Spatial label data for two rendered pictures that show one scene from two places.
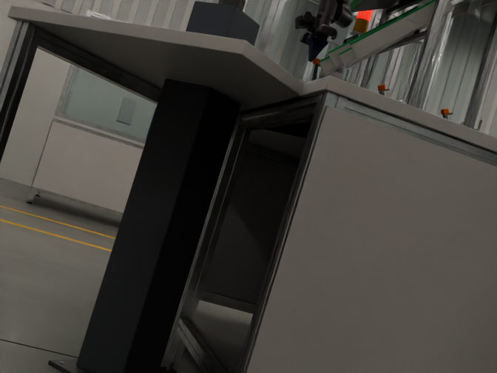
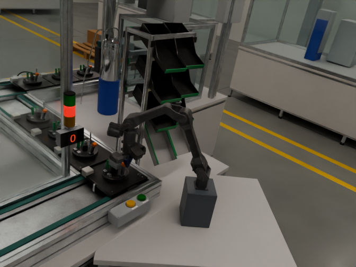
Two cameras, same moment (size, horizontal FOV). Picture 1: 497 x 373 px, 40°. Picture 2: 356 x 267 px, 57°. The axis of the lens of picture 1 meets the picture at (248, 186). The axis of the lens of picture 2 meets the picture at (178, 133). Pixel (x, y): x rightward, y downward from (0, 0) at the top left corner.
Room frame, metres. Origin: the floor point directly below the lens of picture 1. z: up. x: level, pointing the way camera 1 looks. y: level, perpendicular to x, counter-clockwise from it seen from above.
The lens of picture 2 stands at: (2.82, 1.11, 1.99)
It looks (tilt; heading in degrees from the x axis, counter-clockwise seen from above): 27 degrees down; 231
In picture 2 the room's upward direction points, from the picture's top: 10 degrees clockwise
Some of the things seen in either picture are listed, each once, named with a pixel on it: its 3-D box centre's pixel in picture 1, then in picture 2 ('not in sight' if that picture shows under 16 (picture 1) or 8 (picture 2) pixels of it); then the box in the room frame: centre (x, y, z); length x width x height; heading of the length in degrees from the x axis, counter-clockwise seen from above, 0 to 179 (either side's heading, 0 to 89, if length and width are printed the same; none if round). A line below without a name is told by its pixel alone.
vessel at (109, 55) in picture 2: not in sight; (110, 53); (1.79, -1.08, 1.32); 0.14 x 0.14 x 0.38
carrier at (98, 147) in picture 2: not in sight; (85, 146); (2.23, -0.40, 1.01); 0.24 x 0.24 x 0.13; 15
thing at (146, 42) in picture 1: (220, 89); (192, 213); (1.86, 0.15, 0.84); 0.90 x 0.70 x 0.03; 149
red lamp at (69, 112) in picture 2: (364, 14); (69, 109); (2.38, -0.22, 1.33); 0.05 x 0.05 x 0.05
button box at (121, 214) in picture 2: not in sight; (130, 209); (2.19, 0.08, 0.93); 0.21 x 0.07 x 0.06; 15
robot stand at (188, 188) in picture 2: (217, 46); (197, 202); (1.88, 0.20, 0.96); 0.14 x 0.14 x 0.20; 59
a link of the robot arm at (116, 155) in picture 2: (321, 27); (128, 147); (2.14, -0.07, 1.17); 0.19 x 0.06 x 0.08; 15
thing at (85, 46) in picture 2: not in sight; (101, 47); (0.05, -5.19, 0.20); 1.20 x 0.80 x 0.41; 104
